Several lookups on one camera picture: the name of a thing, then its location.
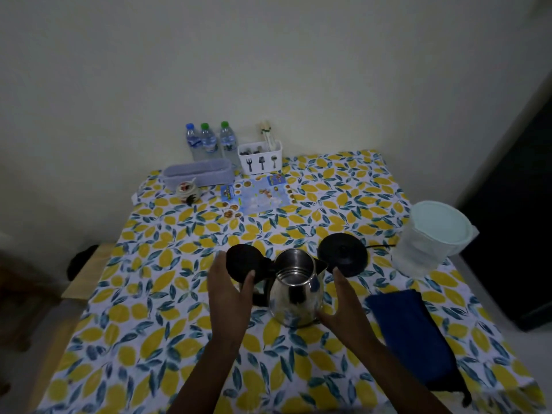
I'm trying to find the person's right hand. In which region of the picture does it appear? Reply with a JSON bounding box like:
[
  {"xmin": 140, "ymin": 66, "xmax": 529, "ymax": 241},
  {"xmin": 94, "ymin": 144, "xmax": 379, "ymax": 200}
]
[{"xmin": 317, "ymin": 267, "xmax": 380, "ymax": 352}]

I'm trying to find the black cloth item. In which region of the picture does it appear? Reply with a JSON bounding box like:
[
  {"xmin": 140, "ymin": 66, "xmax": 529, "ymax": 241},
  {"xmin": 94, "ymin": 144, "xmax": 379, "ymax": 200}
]
[{"xmin": 67, "ymin": 245, "xmax": 99, "ymax": 281}]

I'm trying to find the person's left hand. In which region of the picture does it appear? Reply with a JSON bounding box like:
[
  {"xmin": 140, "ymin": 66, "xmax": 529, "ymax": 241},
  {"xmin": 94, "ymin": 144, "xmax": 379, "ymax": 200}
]
[{"xmin": 207, "ymin": 251, "xmax": 256, "ymax": 346}]

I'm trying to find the person's right forearm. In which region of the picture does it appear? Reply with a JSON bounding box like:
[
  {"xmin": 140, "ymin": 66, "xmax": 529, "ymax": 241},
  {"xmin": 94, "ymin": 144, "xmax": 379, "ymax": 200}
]
[{"xmin": 356, "ymin": 338, "xmax": 451, "ymax": 414}]

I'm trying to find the green cap water bottle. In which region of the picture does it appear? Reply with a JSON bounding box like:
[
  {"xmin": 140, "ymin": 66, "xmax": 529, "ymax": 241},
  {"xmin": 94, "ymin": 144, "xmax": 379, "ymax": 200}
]
[
  {"xmin": 219, "ymin": 121, "xmax": 239, "ymax": 167},
  {"xmin": 200, "ymin": 122, "xmax": 219, "ymax": 160}
]

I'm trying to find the white cutlery holder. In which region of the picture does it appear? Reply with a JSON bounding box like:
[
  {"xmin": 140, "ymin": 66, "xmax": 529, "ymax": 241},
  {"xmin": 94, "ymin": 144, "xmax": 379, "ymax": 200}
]
[{"xmin": 237, "ymin": 140, "xmax": 283, "ymax": 176}]

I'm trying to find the wooden bench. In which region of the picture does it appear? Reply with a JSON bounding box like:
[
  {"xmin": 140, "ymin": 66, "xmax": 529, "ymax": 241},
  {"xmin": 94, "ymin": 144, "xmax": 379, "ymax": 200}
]
[{"xmin": 26, "ymin": 242, "xmax": 117, "ymax": 403}]

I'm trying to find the black round kettle base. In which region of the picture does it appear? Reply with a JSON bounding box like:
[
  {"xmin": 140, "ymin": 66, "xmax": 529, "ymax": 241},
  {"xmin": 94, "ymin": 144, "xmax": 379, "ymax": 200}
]
[{"xmin": 317, "ymin": 233, "xmax": 370, "ymax": 275}]

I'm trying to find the dark blue folded towel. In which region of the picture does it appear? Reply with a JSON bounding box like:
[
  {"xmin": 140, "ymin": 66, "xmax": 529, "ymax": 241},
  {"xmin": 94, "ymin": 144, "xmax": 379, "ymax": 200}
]
[{"xmin": 365, "ymin": 290, "xmax": 473, "ymax": 407}]

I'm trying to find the lemon print tablecloth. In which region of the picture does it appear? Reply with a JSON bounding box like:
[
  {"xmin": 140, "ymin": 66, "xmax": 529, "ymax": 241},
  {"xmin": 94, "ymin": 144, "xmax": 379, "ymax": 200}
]
[{"xmin": 37, "ymin": 150, "xmax": 548, "ymax": 414}]

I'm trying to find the pale chopsticks bundle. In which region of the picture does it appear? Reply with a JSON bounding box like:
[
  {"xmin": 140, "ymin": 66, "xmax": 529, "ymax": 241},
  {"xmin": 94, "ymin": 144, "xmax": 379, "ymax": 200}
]
[{"xmin": 259, "ymin": 120, "xmax": 277, "ymax": 150}]

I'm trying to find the person's left forearm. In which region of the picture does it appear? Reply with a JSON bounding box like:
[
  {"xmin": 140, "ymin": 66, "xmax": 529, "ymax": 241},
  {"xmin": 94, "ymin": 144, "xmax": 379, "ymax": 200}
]
[{"xmin": 167, "ymin": 338, "xmax": 242, "ymax": 414}]

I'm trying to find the dark door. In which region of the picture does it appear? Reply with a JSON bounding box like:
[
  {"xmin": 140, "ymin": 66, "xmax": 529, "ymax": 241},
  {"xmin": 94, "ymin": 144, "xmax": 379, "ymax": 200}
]
[{"xmin": 457, "ymin": 95, "xmax": 552, "ymax": 333}]

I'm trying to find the stainless steel electric kettle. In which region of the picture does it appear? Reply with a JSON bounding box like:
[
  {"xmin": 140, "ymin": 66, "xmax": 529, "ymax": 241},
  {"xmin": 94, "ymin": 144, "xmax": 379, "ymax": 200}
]
[{"xmin": 225, "ymin": 244, "xmax": 329, "ymax": 328}]

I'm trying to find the clear pitcher with mint lid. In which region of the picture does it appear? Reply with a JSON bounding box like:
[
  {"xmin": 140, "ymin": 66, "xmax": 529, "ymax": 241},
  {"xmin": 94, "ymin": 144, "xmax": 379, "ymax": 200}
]
[{"xmin": 390, "ymin": 201, "xmax": 480, "ymax": 279}]

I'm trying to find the grey fabric basket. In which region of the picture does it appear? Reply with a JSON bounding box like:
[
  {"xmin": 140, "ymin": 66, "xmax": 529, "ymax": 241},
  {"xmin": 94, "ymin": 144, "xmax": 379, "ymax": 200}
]
[{"xmin": 162, "ymin": 158, "xmax": 237, "ymax": 193}]

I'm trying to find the small patterned ceramic cup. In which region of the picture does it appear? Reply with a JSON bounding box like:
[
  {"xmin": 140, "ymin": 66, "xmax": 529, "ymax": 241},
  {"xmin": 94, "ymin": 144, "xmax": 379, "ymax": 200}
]
[{"xmin": 175, "ymin": 178, "xmax": 202, "ymax": 207}]

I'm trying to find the blue cap water bottle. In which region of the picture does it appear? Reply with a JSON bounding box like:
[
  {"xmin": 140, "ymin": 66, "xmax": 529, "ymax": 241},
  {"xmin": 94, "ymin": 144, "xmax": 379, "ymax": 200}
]
[{"xmin": 185, "ymin": 123, "xmax": 202, "ymax": 162}]

